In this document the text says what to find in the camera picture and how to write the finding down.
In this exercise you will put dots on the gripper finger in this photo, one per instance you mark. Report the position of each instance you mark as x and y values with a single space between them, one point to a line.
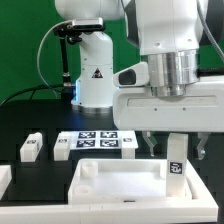
203 138
150 140

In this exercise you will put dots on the white desk top tray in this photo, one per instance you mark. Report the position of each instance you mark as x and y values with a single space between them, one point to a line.
98 181

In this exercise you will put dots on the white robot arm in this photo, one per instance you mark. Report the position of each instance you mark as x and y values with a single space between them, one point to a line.
166 92

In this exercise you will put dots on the white block left edge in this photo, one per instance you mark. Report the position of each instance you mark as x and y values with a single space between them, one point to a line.
5 178

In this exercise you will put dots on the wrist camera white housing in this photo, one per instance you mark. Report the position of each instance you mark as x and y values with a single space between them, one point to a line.
133 76

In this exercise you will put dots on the tag marker sheet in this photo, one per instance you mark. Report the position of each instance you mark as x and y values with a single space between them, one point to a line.
102 139

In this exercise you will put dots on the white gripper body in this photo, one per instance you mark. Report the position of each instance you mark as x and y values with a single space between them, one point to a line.
201 109

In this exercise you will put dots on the camera on black stand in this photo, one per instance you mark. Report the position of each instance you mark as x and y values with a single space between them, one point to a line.
70 32

